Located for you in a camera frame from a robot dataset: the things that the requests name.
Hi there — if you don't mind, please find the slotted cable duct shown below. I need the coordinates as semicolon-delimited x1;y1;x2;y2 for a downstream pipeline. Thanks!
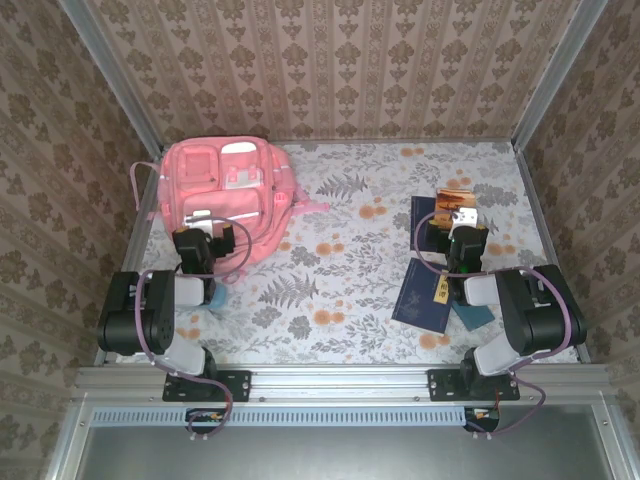
92;405;501;427

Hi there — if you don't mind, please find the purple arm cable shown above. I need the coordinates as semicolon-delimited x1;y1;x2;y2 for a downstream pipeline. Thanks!
415;209;576;441
134;217;253;444

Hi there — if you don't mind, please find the aluminium front frame rail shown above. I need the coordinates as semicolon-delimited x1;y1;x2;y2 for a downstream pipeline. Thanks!
74;363;617;401

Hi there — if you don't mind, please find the grey metal panel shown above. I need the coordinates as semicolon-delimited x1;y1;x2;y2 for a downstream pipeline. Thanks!
47;399;640;480

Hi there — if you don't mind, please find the aluminium side frame rail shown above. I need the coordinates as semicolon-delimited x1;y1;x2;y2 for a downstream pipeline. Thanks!
512;147;594;365
93;147;171;366

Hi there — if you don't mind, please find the orange paperback book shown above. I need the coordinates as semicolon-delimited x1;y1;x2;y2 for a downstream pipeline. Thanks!
433;187;476;221

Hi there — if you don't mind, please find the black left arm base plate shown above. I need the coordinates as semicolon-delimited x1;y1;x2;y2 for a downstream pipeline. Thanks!
162;369;251;403

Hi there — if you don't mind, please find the teal snap pouch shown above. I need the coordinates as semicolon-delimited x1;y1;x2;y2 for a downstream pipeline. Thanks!
451;299;496;331

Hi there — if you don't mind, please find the large blue book yellow label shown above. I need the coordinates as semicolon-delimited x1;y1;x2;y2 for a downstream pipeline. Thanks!
390;258;454;335

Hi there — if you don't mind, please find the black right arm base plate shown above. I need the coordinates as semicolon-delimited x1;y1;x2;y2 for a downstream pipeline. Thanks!
427;368;520;402

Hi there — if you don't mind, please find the aluminium back frame rail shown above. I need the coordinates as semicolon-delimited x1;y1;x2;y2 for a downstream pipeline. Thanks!
269;137;517;147

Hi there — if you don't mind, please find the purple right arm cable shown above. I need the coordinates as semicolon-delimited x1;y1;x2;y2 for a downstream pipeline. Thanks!
415;209;576;441

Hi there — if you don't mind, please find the black wiring port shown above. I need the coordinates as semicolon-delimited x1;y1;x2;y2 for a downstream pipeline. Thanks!
184;407;229;435
462;407;501;434

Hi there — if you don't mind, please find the small dark blue book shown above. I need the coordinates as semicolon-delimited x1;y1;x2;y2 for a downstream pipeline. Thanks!
410;195;440;253

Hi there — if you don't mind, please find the pink backpack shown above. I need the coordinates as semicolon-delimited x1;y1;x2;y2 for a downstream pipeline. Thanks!
130;139;329;286

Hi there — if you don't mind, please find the light blue pencil case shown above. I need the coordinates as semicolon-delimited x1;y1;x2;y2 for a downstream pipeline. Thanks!
205;280;230;311

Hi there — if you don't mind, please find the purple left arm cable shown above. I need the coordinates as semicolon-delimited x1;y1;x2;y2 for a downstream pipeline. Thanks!
134;217;253;444

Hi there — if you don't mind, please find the floral tablecloth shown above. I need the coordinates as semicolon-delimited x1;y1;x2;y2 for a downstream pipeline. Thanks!
115;141;584;366

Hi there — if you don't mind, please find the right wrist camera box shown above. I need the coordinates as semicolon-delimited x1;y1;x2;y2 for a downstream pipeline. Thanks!
452;207;480;229

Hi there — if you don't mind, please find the aluminium frame post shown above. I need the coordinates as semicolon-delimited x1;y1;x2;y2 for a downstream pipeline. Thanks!
512;0;609;151
58;0;166;154

